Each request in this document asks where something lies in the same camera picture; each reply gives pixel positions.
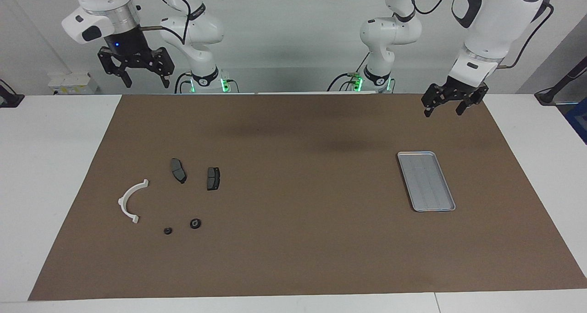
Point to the curved grey brake pad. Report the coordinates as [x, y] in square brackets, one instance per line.
[178, 170]

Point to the black clamp stand base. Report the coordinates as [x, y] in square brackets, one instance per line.
[10, 100]

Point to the silver metal tray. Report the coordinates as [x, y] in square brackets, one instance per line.
[426, 182]

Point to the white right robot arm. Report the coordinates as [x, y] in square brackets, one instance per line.
[197, 33]

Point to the white curved plastic bracket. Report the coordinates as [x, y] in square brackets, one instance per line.
[122, 203]

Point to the rectangular grey brake pad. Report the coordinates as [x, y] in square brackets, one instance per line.
[213, 178]

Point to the white wall socket box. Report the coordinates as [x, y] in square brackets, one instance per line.
[73, 84]

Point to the small black round cap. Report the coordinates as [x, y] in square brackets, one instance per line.
[195, 223]

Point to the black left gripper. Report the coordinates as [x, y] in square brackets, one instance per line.
[462, 87]

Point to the blue crate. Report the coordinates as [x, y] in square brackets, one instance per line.
[578, 120]

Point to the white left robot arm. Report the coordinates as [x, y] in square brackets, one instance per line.
[495, 24]

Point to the brown table mat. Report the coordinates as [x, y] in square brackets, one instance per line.
[298, 258]

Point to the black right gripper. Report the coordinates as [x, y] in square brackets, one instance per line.
[128, 47]

